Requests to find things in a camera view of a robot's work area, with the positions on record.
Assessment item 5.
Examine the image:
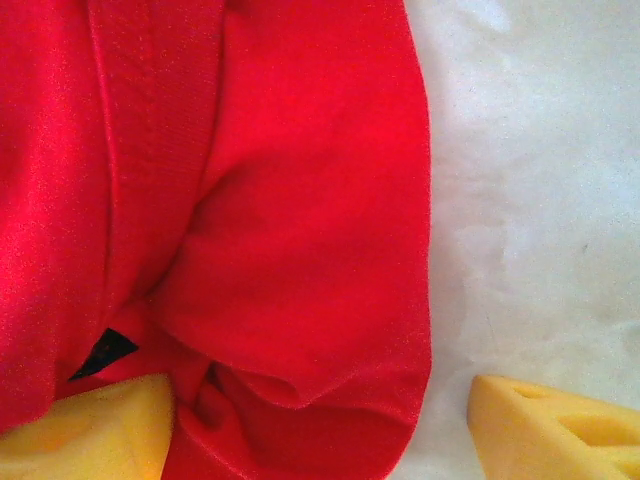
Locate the red t-shirt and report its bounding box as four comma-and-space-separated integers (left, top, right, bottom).
0, 0, 434, 480

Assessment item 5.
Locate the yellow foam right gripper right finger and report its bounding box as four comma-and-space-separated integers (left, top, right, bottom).
466, 374, 640, 480

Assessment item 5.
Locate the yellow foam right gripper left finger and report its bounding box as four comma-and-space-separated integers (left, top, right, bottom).
0, 372, 177, 480

